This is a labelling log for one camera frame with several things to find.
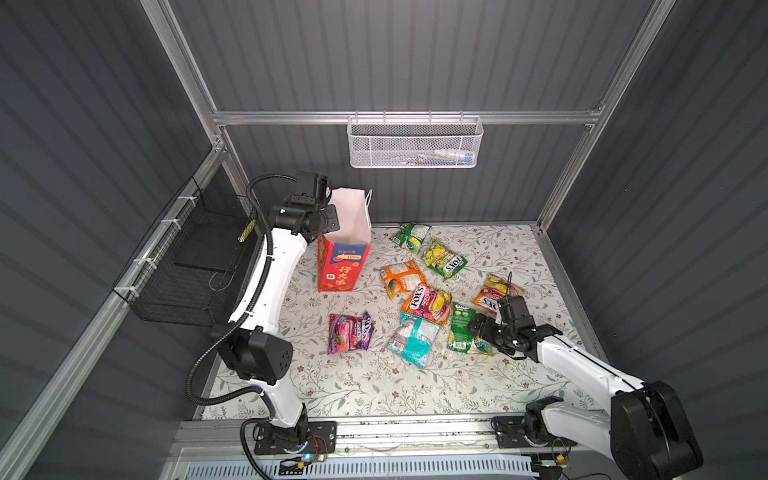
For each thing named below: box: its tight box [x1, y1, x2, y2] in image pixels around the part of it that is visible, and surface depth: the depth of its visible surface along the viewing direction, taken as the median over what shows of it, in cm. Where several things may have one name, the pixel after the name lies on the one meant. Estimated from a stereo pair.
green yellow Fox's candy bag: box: [423, 239, 468, 278], surface depth 107 cm
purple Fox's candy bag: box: [328, 311, 375, 355], surface depth 90 cm
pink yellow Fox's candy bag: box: [401, 284, 452, 326], surface depth 96 cm
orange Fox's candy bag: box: [473, 275, 525, 313], surface depth 101 cm
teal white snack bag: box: [385, 310, 442, 369], surface depth 89 cm
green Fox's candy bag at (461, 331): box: [447, 302, 477, 354], surface depth 92 cm
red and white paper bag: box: [317, 187, 372, 293], surface depth 88 cm
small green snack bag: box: [391, 222, 432, 255], surface depth 114 cm
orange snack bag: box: [380, 260, 427, 299], surface depth 104 cm
